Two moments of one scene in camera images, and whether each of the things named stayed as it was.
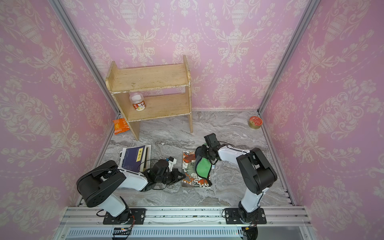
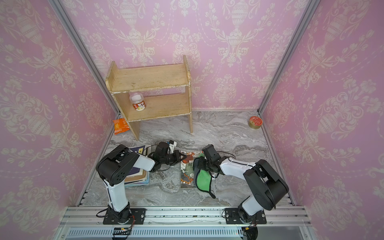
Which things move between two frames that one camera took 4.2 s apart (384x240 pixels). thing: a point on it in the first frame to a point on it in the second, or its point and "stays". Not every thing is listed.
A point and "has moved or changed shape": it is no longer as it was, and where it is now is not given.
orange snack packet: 120,125 stays
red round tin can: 255,122 stays
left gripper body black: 170,177 to 172,159
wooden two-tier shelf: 121,82 stays
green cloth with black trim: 203,165 has moved or changed shape
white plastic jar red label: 137,99 stays
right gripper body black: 206,152 to 205,165
